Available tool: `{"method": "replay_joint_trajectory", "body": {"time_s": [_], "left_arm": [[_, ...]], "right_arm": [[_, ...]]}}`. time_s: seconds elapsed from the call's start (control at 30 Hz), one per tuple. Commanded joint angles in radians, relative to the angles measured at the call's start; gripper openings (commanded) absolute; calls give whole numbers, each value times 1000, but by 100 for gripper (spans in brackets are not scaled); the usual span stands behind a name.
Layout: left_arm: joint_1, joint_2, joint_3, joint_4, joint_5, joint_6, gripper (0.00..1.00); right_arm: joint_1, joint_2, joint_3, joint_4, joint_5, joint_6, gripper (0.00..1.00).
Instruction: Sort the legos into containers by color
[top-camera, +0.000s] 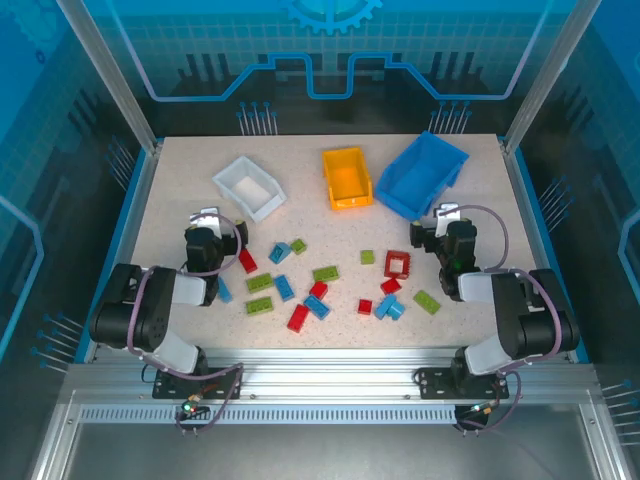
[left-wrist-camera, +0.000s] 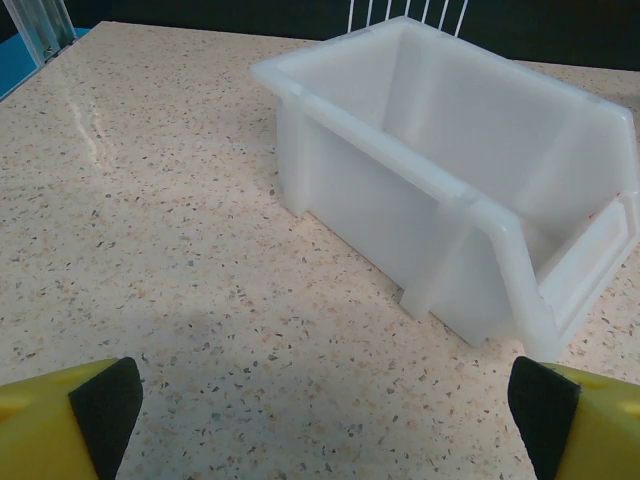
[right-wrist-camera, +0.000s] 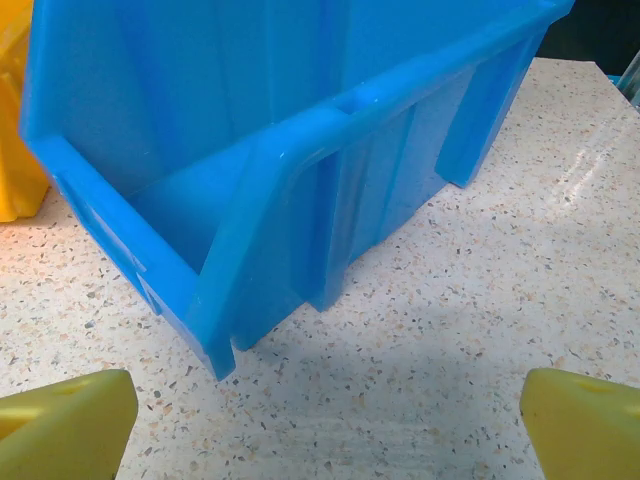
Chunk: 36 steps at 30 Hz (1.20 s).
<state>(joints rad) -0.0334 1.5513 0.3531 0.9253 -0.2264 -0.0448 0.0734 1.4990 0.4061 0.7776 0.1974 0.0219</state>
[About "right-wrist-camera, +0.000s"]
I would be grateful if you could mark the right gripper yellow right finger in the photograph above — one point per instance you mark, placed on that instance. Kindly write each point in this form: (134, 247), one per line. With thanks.
(585, 435)

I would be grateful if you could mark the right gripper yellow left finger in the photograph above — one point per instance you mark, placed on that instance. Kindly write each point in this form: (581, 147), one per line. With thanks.
(65, 430)

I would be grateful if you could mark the yellow plastic storage bin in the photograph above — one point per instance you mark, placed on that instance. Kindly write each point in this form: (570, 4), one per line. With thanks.
(15, 150)

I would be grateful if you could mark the blue plastic storage bin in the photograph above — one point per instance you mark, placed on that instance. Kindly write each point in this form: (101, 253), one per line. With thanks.
(300, 75)

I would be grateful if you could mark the aluminium frame post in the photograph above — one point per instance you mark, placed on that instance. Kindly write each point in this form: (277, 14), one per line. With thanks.
(631, 75)

